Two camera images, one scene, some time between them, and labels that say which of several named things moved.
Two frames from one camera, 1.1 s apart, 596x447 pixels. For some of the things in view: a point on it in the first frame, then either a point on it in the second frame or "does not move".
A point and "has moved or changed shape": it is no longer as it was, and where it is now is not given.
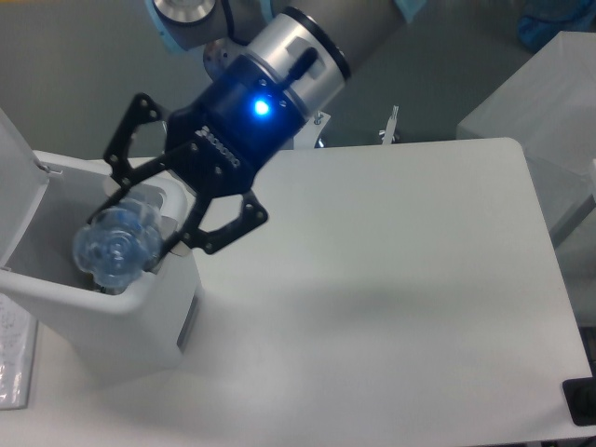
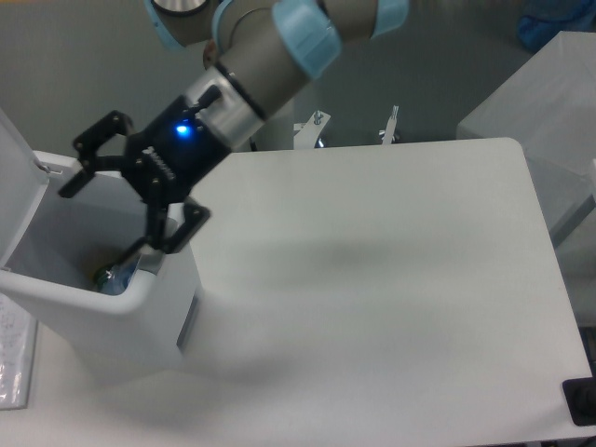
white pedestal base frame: (309, 135) does not move
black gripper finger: (126, 169) to (114, 124)
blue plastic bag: (544, 20) does not move
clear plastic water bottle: (118, 243) has moved or changed shape
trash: (103, 290) to (101, 278)
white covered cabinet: (548, 108) does not move
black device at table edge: (580, 395) does not move
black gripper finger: (253, 216) to (157, 237)
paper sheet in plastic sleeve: (18, 344) does not move
